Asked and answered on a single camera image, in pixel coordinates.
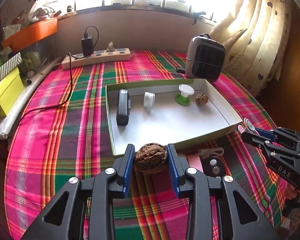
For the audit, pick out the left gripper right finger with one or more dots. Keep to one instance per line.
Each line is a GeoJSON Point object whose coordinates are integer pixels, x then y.
{"type": "Point", "coordinates": [237, 215]}

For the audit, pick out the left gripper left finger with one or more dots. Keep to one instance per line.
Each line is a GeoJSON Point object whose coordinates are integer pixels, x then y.
{"type": "Point", "coordinates": [63, 216]}

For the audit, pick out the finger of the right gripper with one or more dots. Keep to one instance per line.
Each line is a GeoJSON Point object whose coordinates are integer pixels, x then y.
{"type": "Point", "coordinates": [287, 138]}
{"type": "Point", "coordinates": [255, 139]}

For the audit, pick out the long pink clip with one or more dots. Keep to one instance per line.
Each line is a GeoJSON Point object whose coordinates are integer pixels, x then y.
{"type": "Point", "coordinates": [195, 161]}

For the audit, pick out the short pink clip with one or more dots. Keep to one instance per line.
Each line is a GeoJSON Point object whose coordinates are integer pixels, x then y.
{"type": "Point", "coordinates": [247, 126]}

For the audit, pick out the black round button device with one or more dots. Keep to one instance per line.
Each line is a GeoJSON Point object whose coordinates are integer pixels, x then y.
{"type": "Point", "coordinates": [213, 167]}

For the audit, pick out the large brown walnut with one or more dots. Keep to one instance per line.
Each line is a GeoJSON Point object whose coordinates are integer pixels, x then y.
{"type": "Point", "coordinates": [151, 158]}

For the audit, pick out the small brown walnut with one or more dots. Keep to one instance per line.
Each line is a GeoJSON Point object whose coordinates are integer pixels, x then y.
{"type": "Point", "coordinates": [201, 99]}

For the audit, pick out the green white spool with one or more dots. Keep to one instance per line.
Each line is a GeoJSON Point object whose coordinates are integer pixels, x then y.
{"type": "Point", "coordinates": [183, 97]}

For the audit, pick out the small white jar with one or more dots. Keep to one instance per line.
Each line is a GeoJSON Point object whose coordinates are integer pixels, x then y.
{"type": "Point", "coordinates": [148, 100]}

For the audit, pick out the black rectangular device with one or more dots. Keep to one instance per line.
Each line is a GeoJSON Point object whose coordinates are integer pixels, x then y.
{"type": "Point", "coordinates": [123, 107]}

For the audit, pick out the green white cardboard tray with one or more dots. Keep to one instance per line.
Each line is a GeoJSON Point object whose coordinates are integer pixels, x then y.
{"type": "Point", "coordinates": [168, 122]}

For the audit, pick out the plaid pink green tablecloth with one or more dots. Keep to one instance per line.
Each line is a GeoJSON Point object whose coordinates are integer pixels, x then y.
{"type": "Point", "coordinates": [51, 146]}

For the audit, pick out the grey black space heater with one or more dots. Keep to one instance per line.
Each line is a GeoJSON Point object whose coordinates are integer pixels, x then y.
{"type": "Point", "coordinates": [205, 58]}

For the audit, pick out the cream heart curtain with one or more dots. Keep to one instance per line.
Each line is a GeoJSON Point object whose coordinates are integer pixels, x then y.
{"type": "Point", "coordinates": [255, 34]}

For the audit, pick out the yellow box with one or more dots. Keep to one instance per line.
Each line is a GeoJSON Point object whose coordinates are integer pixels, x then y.
{"type": "Point", "coordinates": [11, 87]}

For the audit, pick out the beige power strip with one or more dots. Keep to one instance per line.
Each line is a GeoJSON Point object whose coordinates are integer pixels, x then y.
{"type": "Point", "coordinates": [101, 56]}

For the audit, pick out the small beige plug figurine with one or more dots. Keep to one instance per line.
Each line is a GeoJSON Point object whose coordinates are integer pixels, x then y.
{"type": "Point", "coordinates": [110, 47]}

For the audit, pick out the striped green box lid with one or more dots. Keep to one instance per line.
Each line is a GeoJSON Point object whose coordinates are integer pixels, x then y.
{"type": "Point", "coordinates": [7, 67]}

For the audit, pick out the black charger adapter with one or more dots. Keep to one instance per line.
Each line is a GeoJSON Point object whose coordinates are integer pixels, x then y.
{"type": "Point", "coordinates": [87, 46]}

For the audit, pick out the orange tray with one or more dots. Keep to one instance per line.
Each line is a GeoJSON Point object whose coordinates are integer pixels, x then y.
{"type": "Point", "coordinates": [31, 34]}

